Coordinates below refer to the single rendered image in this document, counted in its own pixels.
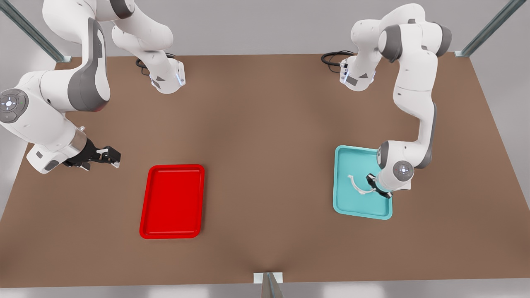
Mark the red rectangular tray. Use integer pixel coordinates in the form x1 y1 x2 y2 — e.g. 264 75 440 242
139 164 205 239

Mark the silver frame post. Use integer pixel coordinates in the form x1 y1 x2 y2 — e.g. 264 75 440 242
0 0 72 63
454 0 527 58
253 272 284 298

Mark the teal rectangular tray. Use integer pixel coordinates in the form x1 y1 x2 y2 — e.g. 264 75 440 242
332 145 393 220

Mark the white drainage pipe clamp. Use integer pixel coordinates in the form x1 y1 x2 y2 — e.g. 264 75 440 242
347 174 376 196

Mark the black cable loop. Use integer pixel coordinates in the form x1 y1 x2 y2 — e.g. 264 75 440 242
135 53 176 76
321 50 355 68

